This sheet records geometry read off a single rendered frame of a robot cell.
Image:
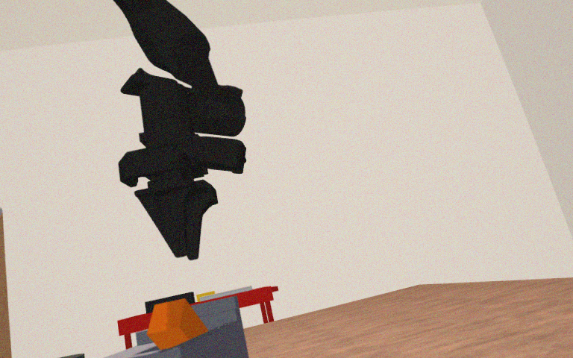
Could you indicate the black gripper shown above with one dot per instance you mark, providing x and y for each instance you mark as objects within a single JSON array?
[{"x": 174, "y": 201}]

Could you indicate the orange l-shaped part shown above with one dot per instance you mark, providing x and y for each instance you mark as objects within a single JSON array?
[{"x": 173, "y": 323}]

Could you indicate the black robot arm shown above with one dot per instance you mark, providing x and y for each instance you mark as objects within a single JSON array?
[{"x": 174, "y": 44}]

